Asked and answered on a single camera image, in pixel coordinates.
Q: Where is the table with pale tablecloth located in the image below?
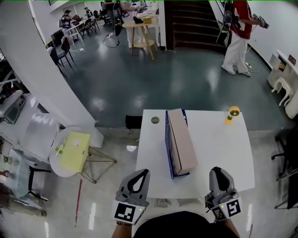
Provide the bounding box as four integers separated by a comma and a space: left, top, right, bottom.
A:
0, 148, 32, 200

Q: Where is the small green cup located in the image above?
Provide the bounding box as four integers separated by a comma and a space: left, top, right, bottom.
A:
54, 143, 65, 156

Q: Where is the white chair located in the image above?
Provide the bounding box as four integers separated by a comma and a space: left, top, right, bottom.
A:
284, 92, 298, 119

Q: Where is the round wooden table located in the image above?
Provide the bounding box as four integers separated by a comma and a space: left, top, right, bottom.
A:
122, 17, 159, 60

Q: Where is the black box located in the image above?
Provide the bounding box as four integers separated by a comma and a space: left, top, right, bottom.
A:
125, 114, 143, 130

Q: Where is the white cabinet desk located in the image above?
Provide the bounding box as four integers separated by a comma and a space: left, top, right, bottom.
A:
267, 49, 298, 88

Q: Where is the yellow tape roll toy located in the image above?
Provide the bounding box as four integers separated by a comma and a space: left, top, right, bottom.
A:
224, 106, 240, 125

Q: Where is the person's right forearm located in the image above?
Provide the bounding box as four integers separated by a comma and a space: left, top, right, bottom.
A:
215, 219, 241, 238

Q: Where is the black dining chair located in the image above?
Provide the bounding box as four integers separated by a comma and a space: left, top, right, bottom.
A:
49, 46, 67, 75
57, 36, 75, 69

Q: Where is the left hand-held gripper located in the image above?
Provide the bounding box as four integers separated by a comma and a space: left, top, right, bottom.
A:
111, 168, 151, 226

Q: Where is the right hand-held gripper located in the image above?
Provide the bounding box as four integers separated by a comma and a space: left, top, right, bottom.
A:
204, 166, 243, 222

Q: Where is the black metal chair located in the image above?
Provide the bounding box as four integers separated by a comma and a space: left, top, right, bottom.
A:
27, 164, 51, 202

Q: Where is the person's left forearm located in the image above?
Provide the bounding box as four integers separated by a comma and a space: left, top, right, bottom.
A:
111, 220, 134, 238

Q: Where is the white stool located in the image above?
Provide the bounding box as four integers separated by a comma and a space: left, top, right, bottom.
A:
271, 76, 294, 107

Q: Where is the yellow sponge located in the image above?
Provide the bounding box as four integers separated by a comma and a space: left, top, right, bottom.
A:
61, 132, 91, 173

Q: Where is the black office chair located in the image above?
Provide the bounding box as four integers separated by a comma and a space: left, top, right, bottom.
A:
274, 178, 298, 210
271, 126, 298, 182

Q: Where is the person's dark top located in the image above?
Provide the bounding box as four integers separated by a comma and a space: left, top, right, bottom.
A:
131, 210, 234, 238

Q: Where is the blue file rack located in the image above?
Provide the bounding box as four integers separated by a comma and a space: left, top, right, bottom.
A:
164, 108, 191, 180

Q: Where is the dark wooden staircase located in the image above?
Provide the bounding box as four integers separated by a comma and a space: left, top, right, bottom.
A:
164, 0, 230, 53

